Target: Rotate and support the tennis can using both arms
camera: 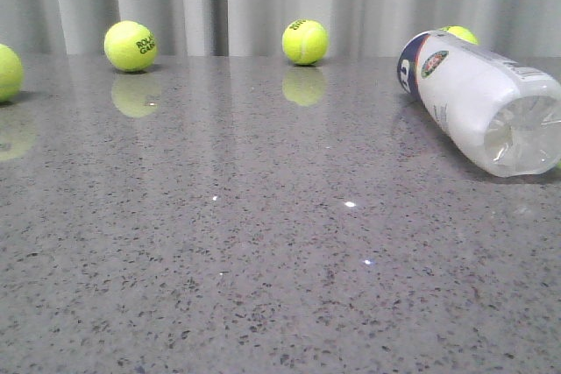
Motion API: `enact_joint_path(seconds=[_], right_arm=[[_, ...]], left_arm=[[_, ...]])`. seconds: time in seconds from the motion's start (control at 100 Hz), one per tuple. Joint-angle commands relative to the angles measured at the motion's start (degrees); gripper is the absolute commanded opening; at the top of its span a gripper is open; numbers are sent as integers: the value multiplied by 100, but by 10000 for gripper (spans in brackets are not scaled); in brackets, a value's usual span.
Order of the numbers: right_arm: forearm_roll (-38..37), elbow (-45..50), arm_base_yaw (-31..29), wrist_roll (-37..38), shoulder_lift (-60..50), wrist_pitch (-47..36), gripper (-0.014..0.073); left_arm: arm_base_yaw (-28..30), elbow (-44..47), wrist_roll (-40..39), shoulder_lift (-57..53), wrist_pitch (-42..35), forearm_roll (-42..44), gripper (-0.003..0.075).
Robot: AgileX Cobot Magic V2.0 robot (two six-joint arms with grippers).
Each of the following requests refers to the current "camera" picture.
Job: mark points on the white blue tennis ball can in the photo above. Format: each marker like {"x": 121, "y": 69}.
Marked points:
{"x": 502, "y": 115}

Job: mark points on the centre back tennis ball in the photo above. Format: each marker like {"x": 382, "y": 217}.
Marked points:
{"x": 305, "y": 41}

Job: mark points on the tennis ball with Roland Garros print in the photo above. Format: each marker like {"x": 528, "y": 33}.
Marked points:
{"x": 130, "y": 46}

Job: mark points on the right back tennis ball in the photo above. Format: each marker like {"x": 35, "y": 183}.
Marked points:
{"x": 462, "y": 33}

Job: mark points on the tennis ball far left edge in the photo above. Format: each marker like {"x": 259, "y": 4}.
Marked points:
{"x": 11, "y": 73}

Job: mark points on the grey pleated curtain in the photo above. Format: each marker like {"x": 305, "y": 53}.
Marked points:
{"x": 280, "y": 2}

